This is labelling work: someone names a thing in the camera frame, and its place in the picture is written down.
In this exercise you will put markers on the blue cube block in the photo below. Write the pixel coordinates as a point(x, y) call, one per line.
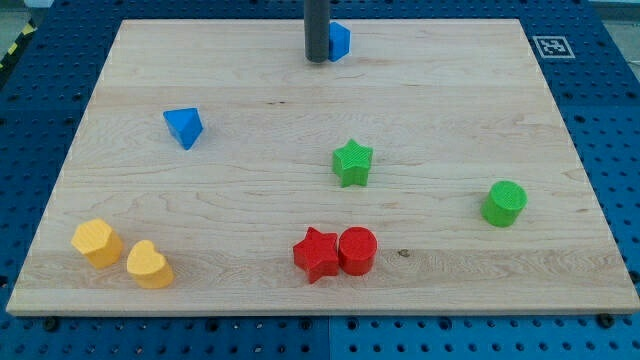
point(339, 41)

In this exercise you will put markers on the blue triangle block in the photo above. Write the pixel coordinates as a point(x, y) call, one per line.
point(184, 125)

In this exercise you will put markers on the green star block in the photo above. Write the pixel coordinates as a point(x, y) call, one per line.
point(352, 163)

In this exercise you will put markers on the red star block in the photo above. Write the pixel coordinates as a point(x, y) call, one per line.
point(317, 254)

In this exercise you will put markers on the red cylinder block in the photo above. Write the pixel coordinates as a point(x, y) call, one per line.
point(357, 251)

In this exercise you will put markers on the light wooden board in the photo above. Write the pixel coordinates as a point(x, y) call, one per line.
point(449, 107)

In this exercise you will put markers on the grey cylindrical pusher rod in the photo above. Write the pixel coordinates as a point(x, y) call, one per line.
point(317, 30)

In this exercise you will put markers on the green cylinder block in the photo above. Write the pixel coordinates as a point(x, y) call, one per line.
point(504, 203)

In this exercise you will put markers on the yellow heart block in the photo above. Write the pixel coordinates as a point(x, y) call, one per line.
point(148, 267)

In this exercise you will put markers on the yellow hexagon block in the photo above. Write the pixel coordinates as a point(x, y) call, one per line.
point(98, 242)

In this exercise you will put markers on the white fiducial marker tag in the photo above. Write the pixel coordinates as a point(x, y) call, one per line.
point(553, 47)

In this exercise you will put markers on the yellow black hazard tape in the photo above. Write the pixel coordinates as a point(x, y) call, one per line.
point(19, 45)

